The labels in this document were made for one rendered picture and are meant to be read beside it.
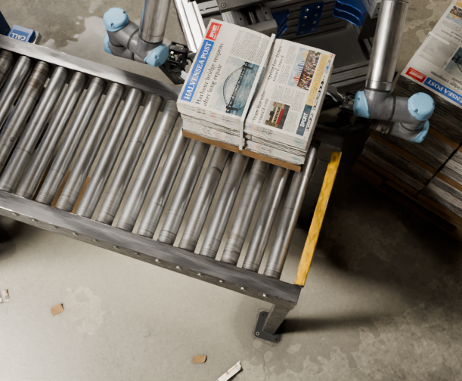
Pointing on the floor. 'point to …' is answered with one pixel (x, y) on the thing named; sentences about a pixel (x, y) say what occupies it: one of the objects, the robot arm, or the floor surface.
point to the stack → (457, 101)
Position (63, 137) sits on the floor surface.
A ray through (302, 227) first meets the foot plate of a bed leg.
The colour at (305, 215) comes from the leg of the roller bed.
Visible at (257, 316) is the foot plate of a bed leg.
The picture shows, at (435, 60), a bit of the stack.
